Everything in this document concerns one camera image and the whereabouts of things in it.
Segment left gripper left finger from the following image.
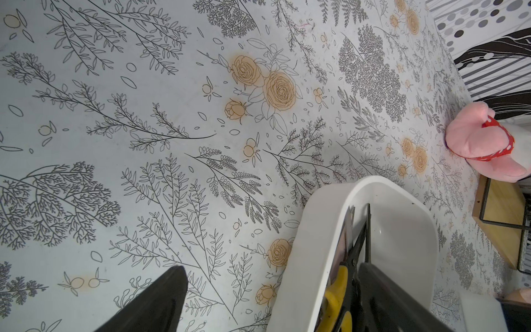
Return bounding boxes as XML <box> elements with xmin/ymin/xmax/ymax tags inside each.
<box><xmin>96</xmin><ymin>266</ymin><xmax>188</xmax><ymax>332</ymax></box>

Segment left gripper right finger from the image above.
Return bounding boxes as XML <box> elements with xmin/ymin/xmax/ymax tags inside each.
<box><xmin>358</xmin><ymin>263</ymin><xmax>450</xmax><ymax>332</ymax></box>

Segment wooden shelf black frame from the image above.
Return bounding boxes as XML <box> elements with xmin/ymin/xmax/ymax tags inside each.
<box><xmin>472</xmin><ymin>175</ymin><xmax>530</xmax><ymax>275</ymax></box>

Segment pink plush pig toy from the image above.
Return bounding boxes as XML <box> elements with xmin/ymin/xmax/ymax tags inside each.
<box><xmin>445</xmin><ymin>102</ymin><xmax>530</xmax><ymax>183</ymax></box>

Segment yellow black scissors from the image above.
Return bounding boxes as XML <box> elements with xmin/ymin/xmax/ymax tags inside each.
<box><xmin>315</xmin><ymin>206</ymin><xmax>369</xmax><ymax>331</ymax></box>

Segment white plastic storage box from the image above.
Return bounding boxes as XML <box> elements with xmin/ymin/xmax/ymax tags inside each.
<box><xmin>265</xmin><ymin>175</ymin><xmax>439</xmax><ymax>332</ymax></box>

